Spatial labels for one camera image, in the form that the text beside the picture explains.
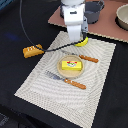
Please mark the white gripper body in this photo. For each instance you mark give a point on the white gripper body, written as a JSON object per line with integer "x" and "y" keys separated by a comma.
{"x": 74, "y": 19}

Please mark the yellow toy banana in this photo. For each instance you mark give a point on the yellow toy banana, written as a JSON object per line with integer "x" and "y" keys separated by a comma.
{"x": 82, "y": 43}

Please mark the yellow butter block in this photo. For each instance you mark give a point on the yellow butter block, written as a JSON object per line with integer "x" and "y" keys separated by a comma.
{"x": 71, "y": 65}

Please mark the orange toy bread pastry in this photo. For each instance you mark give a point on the orange toy bread pastry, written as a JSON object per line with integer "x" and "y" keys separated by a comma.
{"x": 32, "y": 51}

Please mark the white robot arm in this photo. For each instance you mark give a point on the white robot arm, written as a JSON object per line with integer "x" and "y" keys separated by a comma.
{"x": 71, "y": 1}

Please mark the grey metal pot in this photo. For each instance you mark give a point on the grey metal pot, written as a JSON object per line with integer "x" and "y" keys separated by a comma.
{"x": 92, "y": 10}

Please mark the cream ceramic bowl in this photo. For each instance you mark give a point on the cream ceramic bowl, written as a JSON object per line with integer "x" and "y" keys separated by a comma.
{"x": 122, "y": 15}

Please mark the tan round wooden plate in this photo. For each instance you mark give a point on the tan round wooden plate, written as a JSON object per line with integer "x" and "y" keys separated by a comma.
{"x": 71, "y": 74}

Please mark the beige woven placemat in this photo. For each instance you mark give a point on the beige woven placemat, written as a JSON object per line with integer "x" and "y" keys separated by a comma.
{"x": 76, "y": 105}

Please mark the knife with wooden handle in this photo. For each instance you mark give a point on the knife with wooden handle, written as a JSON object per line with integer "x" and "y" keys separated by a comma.
{"x": 82, "y": 56}

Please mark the fork with wooden handle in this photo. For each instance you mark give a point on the fork with wooden handle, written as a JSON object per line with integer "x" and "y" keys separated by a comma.
{"x": 68, "y": 81}

